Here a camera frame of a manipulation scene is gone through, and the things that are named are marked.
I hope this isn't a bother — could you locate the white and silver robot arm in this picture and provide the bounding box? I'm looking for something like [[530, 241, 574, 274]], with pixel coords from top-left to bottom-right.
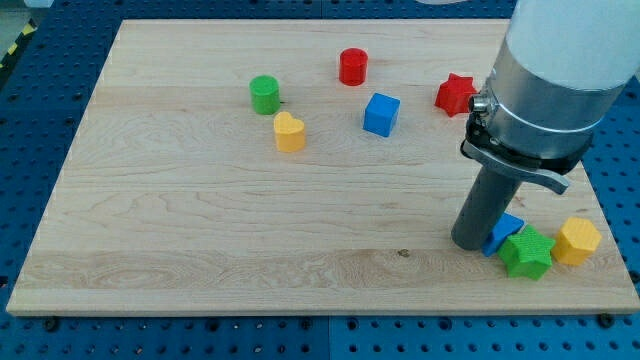
[[462, 0, 639, 194]]

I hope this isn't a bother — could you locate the yellow heart block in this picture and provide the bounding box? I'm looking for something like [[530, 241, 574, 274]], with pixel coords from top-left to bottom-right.
[[273, 111, 306, 153]]

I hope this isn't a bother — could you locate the blue triangle block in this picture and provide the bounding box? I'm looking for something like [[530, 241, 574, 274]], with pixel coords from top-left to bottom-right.
[[482, 213, 525, 257]]

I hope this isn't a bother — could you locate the blue cube block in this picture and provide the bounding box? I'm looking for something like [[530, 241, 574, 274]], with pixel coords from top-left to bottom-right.
[[363, 93, 401, 137]]

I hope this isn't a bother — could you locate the wooden board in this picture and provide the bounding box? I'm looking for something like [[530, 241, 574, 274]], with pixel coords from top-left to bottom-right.
[[7, 19, 639, 317]]

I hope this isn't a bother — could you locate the green cylinder block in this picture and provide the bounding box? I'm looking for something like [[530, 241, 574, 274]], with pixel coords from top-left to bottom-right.
[[249, 75, 280, 115]]

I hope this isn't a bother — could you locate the red cylinder block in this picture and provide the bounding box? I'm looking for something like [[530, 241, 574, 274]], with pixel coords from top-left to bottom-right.
[[339, 48, 368, 86]]

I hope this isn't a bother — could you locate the red star block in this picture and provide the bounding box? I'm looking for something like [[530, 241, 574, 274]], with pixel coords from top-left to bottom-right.
[[434, 73, 477, 117]]

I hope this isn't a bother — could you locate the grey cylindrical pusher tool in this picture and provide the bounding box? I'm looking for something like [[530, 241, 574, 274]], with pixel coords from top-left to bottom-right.
[[451, 167, 521, 250]]

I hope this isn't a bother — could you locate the green star block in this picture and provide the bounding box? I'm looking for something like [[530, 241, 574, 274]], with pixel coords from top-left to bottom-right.
[[497, 225, 556, 280]]

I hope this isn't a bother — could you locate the yellow hexagon block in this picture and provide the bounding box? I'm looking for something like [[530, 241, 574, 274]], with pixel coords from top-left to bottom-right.
[[551, 217, 602, 266]]

